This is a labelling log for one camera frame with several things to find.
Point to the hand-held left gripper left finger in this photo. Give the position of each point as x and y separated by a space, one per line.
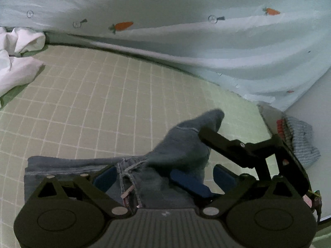
103 180

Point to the red patterned folded cloth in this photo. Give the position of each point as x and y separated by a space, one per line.
279 128

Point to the blue striped folded cloth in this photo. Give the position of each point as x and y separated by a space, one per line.
302 139

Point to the green checked mat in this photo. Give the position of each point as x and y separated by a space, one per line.
77 103

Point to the blue denim jeans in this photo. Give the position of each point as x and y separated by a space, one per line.
181 149

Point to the white shirt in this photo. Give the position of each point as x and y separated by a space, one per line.
20 69

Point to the carrot print light sheet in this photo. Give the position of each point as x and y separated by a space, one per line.
181 44

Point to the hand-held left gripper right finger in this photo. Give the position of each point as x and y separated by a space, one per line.
223 178

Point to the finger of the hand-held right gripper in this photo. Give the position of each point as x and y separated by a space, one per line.
219 144
188 183

